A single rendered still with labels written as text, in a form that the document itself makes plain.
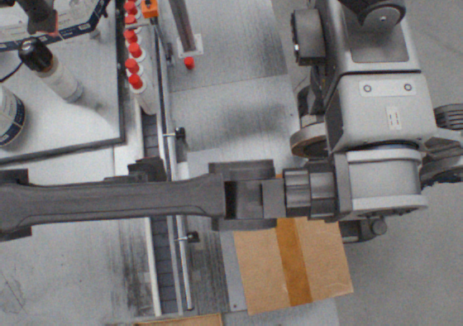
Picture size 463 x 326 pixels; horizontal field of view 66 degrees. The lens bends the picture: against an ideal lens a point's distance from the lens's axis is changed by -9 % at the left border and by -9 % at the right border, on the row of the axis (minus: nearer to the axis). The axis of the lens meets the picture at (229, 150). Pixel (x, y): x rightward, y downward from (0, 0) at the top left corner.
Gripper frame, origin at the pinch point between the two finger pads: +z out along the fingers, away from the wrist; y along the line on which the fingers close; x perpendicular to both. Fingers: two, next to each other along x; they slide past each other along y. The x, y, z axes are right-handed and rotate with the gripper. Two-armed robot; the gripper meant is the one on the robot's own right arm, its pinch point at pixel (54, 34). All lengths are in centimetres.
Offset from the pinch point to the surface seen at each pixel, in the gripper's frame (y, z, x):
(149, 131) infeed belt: 20.2, 30.5, 18.6
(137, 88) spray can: 13.9, 13.2, 19.5
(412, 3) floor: -77, 112, 177
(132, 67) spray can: 8.7, 10.0, 19.1
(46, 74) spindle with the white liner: 3.9, 12.7, -8.2
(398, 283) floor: 86, 116, 120
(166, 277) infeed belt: 65, 31, 19
